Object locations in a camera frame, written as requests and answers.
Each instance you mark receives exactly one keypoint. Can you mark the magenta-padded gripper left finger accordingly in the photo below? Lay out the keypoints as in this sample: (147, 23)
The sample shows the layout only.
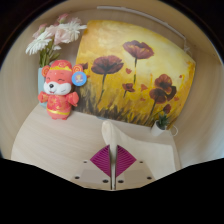
(93, 175)

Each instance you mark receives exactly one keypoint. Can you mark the red plush mouse toy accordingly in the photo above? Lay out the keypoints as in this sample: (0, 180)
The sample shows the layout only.
(58, 96)

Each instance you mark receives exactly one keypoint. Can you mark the small potted green plant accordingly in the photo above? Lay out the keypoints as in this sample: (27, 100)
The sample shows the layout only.
(159, 126)

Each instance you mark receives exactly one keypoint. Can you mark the cream white towel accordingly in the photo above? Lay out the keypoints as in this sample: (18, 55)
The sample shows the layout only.
(150, 148)

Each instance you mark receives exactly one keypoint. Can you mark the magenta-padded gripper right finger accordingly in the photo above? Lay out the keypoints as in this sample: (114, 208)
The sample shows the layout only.
(135, 175)

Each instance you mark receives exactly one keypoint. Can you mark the pink and white flower bouquet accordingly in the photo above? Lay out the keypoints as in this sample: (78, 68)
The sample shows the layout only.
(60, 33)

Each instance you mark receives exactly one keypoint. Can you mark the yellow poppy flower painting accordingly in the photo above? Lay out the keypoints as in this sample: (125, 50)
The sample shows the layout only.
(140, 73)

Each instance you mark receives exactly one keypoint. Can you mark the light blue vase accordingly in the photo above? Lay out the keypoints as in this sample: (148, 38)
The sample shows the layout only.
(40, 83)

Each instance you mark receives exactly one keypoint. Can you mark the white light bar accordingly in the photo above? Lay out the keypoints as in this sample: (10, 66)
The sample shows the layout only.
(143, 18)

